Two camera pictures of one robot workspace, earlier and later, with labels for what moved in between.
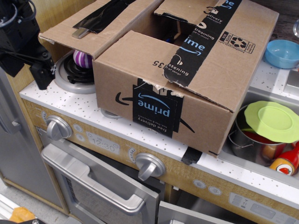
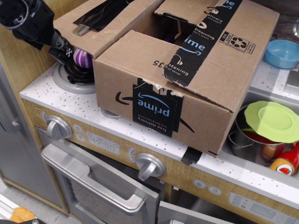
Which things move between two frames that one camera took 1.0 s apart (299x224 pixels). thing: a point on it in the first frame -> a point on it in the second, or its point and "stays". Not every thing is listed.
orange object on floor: (21, 214) stays
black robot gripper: (19, 44) -> (33, 21)
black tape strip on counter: (191, 155) stays
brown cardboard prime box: (174, 70) stays
